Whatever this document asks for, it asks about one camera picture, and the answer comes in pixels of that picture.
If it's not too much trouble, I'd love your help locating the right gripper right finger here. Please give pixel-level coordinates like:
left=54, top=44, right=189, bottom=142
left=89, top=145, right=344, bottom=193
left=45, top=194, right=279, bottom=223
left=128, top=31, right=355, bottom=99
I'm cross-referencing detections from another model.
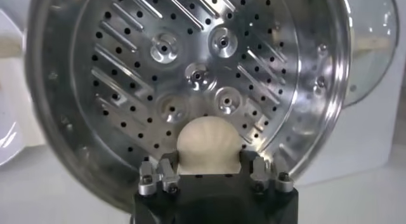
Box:
left=240, top=150, right=295, bottom=194

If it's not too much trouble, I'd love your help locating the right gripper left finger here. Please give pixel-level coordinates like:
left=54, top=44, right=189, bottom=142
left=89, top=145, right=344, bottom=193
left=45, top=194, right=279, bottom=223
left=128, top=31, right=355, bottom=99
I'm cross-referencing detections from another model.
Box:
left=138, top=151, right=181, bottom=196

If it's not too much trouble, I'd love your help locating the white steamed baozi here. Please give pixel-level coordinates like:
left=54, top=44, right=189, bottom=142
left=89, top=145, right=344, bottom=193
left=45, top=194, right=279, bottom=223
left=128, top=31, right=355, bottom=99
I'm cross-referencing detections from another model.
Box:
left=176, top=115, right=244, bottom=175

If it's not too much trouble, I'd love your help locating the round glass pot lid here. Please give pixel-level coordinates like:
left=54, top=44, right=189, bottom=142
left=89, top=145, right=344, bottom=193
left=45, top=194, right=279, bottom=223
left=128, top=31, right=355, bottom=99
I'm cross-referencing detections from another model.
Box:
left=342, top=0, right=400, bottom=108

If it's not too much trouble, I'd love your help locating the perforated steel steamer basket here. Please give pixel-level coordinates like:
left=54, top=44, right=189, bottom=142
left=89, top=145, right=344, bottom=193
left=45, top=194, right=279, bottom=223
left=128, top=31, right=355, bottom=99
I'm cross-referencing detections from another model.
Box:
left=24, top=0, right=353, bottom=213

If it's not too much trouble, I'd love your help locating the white oval plate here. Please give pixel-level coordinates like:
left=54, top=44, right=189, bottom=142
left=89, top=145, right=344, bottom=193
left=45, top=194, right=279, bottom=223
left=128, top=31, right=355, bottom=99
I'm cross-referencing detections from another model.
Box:
left=0, top=85, right=25, bottom=168

